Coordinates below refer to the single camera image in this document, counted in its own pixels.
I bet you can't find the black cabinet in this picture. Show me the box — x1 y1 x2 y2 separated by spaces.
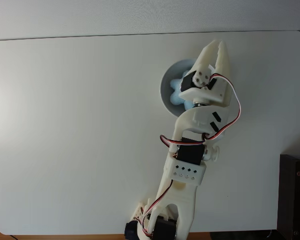
277 154 300 240

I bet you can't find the skyblue plush doll with keyring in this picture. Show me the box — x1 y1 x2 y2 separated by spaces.
169 70 195 111

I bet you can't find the black table clamp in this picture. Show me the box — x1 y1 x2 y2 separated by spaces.
124 221 141 240

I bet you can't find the white ceramic bowl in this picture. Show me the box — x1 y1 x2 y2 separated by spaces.
159 57 216 118

